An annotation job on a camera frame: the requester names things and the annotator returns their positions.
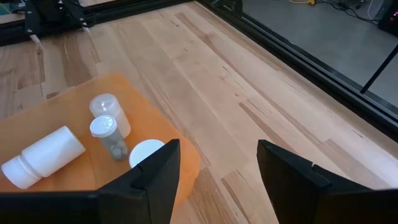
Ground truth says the large white pill bottle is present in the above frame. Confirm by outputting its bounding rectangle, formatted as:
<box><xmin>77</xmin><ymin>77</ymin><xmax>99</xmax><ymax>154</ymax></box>
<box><xmin>1</xmin><ymin>125</ymin><xmax>87</xmax><ymax>190</ymax></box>

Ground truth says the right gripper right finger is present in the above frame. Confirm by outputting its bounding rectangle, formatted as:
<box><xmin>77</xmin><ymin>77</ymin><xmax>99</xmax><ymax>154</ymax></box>
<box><xmin>256</xmin><ymin>139</ymin><xmax>398</xmax><ymax>224</ymax></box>

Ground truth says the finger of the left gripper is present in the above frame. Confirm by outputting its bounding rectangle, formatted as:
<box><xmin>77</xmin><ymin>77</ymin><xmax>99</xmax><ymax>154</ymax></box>
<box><xmin>22</xmin><ymin>0</ymin><xmax>44</xmax><ymax>44</ymax></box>
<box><xmin>60</xmin><ymin>0</ymin><xmax>93</xmax><ymax>32</ymax></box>

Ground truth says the black tripod stand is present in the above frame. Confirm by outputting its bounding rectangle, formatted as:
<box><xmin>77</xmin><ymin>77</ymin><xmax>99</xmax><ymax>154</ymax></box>
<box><xmin>359</xmin><ymin>43</ymin><xmax>398</xmax><ymax>95</ymax></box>

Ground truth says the thin black cable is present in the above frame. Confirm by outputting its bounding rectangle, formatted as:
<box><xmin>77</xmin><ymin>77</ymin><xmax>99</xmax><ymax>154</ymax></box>
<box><xmin>316</xmin><ymin>0</ymin><xmax>381</xmax><ymax>25</ymax></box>

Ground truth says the translucent cap pill bottle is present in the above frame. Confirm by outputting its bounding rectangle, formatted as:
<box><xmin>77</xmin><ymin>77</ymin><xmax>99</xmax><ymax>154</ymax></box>
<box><xmin>89</xmin><ymin>93</ymin><xmax>132</xmax><ymax>139</ymax></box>

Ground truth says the small clear pill bottle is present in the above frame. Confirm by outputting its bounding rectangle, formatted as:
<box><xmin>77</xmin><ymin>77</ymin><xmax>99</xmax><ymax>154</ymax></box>
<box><xmin>89</xmin><ymin>114</ymin><xmax>129</xmax><ymax>162</ymax></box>

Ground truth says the orange translucent basket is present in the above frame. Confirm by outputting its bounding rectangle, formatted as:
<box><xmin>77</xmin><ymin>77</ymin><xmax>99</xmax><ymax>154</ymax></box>
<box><xmin>0</xmin><ymin>72</ymin><xmax>201</xmax><ymax>207</ymax></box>

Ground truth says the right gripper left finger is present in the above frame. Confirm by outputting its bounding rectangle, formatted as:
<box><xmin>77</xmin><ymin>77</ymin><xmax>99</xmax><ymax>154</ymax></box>
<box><xmin>0</xmin><ymin>138</ymin><xmax>182</xmax><ymax>224</ymax></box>

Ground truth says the white cap pill bottle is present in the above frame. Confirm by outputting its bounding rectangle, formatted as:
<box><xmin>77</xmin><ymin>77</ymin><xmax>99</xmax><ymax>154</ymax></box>
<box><xmin>128</xmin><ymin>138</ymin><xmax>166</xmax><ymax>169</ymax></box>

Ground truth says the black electronics box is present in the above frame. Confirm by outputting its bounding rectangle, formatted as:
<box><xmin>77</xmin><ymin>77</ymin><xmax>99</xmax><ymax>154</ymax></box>
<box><xmin>377</xmin><ymin>0</ymin><xmax>398</xmax><ymax>34</ymax></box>

